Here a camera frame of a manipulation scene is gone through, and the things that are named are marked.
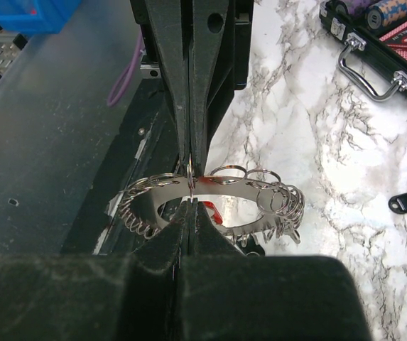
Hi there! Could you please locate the red tag key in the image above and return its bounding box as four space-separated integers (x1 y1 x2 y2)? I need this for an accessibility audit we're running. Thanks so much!
194 176 223 226

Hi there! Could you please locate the blue plastic bin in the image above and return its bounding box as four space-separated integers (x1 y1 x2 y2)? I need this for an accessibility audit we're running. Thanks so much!
0 0 81 35

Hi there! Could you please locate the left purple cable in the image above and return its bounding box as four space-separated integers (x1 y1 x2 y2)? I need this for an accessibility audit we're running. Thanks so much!
107 33 146 107

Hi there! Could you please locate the black poker chip case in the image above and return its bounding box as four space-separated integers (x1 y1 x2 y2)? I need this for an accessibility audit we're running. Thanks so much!
319 1 407 102

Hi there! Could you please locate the black tag key centre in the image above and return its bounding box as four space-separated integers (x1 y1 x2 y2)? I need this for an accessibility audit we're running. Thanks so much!
236 235 266 256

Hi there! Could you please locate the black front mounting rail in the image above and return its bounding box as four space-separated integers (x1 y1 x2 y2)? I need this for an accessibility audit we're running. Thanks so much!
60 80 178 255

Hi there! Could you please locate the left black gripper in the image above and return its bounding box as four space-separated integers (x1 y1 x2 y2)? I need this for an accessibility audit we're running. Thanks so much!
131 1 253 176

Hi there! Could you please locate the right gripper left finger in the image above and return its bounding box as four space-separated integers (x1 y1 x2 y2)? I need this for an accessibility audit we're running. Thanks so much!
0 202 191 340

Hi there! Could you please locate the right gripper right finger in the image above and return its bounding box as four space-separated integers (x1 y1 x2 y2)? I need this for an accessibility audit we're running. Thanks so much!
176 202 371 340

